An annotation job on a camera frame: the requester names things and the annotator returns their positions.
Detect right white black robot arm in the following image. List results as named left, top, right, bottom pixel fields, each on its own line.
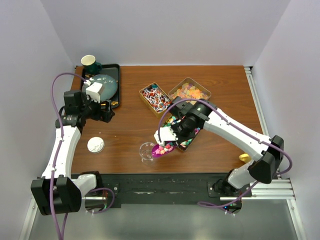
left=169, top=97, right=284, bottom=197

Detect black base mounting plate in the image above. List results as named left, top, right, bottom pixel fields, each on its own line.
left=98, top=173, right=254, bottom=208

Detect white jar lid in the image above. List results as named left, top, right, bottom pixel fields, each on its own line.
left=87, top=136, right=105, bottom=154

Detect dark green mug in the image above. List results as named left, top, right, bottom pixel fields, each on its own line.
left=80, top=55, right=103, bottom=75

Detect yellow mug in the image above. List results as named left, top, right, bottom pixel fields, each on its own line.
left=238, top=153, right=252, bottom=164

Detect black serving tray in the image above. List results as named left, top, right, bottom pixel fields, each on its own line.
left=82, top=63, right=121, bottom=109

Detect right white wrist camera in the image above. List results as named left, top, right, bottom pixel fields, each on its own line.
left=153, top=126, right=178, bottom=147

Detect clear glass jar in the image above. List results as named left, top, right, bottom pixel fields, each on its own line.
left=139, top=142, right=156, bottom=166

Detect aluminium frame rail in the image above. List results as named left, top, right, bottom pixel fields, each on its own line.
left=29, top=178, right=297, bottom=201

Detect teal ceramic plate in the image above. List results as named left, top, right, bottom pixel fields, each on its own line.
left=88, top=74, right=118, bottom=102

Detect gold tin of lollipops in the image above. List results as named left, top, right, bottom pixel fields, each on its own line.
left=139, top=82, right=172, bottom=118

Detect magenta plastic scoop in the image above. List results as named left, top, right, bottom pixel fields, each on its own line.
left=151, top=143, right=175, bottom=158

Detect gold tin of star candies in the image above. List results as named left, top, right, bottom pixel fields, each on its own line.
left=162, top=115, right=201, bottom=152

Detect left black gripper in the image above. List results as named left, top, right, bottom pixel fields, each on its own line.
left=79, top=92, right=114, bottom=123

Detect gold tin of gummy candies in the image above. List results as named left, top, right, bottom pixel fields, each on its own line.
left=167, top=77, right=212, bottom=100

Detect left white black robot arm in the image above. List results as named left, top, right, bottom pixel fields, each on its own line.
left=30, top=90, right=115, bottom=216

